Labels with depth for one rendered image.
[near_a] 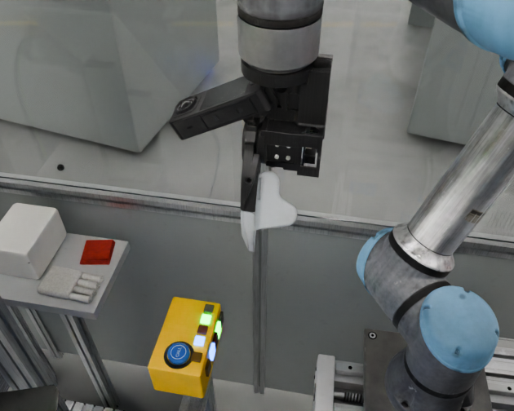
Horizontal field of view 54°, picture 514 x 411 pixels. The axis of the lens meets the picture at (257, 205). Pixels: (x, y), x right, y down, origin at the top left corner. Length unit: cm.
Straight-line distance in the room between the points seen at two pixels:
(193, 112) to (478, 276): 105
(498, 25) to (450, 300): 54
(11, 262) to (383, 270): 93
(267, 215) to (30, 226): 96
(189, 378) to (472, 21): 76
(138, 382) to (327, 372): 126
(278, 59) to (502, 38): 18
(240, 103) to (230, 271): 103
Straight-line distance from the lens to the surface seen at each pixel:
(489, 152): 79
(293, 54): 45
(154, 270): 158
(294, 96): 50
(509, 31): 37
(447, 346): 80
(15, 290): 144
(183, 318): 101
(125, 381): 220
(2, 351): 139
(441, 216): 83
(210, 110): 51
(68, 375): 227
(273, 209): 53
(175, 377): 97
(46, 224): 141
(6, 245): 139
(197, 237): 140
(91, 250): 143
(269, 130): 50
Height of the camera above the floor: 191
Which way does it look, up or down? 44 degrees down
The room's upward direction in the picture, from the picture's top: straight up
